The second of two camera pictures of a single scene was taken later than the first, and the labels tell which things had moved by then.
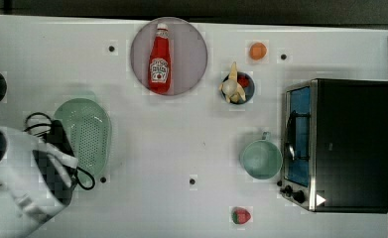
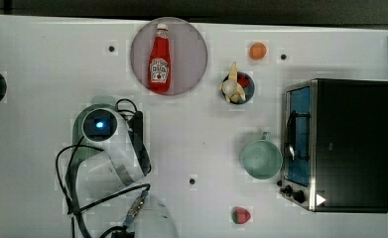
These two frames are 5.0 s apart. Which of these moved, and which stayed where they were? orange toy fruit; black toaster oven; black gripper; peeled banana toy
Moved: black gripper
Stayed: black toaster oven; orange toy fruit; peeled banana toy
